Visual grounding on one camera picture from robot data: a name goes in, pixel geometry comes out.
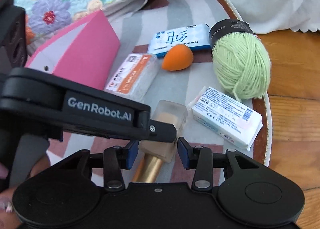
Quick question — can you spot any gold foundation bottle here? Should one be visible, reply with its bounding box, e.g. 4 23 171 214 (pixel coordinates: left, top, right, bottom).
132 100 188 183

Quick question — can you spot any white wet wipes pack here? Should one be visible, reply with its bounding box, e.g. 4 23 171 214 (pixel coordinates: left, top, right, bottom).
188 86 263 151

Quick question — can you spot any orange white floss box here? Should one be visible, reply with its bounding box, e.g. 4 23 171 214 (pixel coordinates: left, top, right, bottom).
104 53 160 102

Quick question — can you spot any pink cardboard storage box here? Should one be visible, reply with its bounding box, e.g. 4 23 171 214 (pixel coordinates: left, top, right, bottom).
26 10 120 90

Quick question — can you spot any orange makeup sponge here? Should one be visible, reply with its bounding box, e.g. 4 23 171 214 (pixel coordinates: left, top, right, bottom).
162 44 194 71

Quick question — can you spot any blue tissue pack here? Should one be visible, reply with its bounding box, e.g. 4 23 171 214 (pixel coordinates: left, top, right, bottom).
148 24 210 57

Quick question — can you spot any green yarn ball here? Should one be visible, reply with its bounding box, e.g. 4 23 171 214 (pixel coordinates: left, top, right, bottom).
209 19 271 101

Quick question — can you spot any person's left hand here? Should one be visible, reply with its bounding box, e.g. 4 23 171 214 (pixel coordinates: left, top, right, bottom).
1 155 50 228

